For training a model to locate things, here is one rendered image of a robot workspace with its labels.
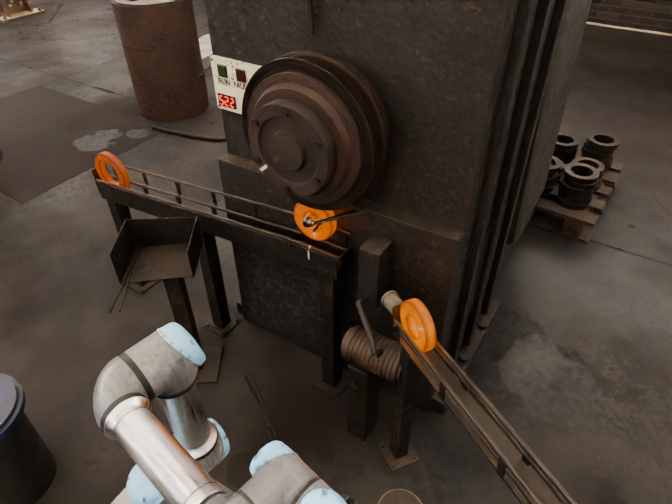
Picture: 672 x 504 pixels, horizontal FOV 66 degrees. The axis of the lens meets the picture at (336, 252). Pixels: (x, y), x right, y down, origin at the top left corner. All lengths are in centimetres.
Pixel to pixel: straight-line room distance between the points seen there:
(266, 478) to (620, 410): 179
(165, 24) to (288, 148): 291
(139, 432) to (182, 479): 13
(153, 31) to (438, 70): 311
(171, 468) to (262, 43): 125
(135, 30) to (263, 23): 269
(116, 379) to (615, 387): 201
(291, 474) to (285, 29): 123
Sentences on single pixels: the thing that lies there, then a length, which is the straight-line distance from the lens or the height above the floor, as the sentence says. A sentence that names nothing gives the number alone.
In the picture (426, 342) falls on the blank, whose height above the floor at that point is 72.
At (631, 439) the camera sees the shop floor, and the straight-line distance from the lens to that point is 240.
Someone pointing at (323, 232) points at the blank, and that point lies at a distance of 173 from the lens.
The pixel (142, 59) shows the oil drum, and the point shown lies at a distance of 440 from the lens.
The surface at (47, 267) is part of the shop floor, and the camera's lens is 320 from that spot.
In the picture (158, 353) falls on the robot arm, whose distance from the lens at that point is 114.
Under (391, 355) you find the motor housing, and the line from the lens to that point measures 168.
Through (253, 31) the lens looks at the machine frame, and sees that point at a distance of 175.
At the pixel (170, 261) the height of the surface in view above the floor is 60.
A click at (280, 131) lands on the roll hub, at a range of 148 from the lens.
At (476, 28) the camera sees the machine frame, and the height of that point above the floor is 145.
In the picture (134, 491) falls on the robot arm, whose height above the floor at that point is 57.
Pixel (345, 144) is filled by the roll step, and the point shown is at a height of 116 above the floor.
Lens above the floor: 182
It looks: 39 degrees down
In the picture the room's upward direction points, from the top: straight up
